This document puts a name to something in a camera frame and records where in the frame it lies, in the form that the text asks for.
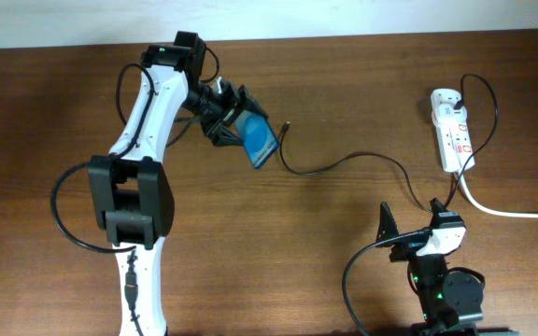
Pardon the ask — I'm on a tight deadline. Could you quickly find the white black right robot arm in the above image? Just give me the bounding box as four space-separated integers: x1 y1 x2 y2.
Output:
375 199 485 335

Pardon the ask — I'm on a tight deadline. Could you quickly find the blue smartphone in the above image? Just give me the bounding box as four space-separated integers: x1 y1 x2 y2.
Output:
234 110 279 169

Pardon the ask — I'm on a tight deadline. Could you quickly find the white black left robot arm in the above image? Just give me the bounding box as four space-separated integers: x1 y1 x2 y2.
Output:
88 32 279 335

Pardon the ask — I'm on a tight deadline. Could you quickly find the white power strip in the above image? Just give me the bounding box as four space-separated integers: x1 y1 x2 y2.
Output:
431 89 474 174

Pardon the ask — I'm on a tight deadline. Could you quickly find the white power strip cord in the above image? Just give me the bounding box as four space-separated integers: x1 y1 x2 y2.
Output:
455 148 538 222

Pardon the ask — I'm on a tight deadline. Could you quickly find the black charger plug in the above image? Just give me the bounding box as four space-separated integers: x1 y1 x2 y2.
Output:
454 98 464 110

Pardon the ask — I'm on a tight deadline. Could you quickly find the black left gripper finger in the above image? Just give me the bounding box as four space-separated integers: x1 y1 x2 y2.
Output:
237 85 268 118
205 123 244 147

